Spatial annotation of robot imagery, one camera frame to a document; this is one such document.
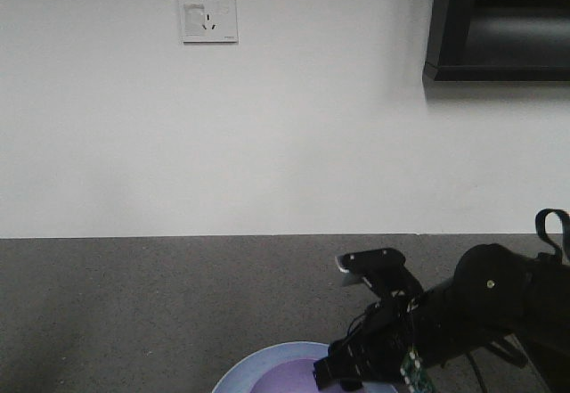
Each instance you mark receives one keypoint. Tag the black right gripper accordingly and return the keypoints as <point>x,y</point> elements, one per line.
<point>376,349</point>

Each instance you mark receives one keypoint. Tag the purple bowl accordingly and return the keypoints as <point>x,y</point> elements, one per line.
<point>297,376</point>

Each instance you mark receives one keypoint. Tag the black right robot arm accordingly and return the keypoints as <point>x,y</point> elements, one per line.
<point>514,306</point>

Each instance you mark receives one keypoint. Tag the light blue plate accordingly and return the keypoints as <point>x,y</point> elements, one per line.
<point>241,377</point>

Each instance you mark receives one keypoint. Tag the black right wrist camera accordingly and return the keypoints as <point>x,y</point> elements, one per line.
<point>382,271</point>

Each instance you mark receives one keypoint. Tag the white wall socket plate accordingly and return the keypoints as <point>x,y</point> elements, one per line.
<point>208,21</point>

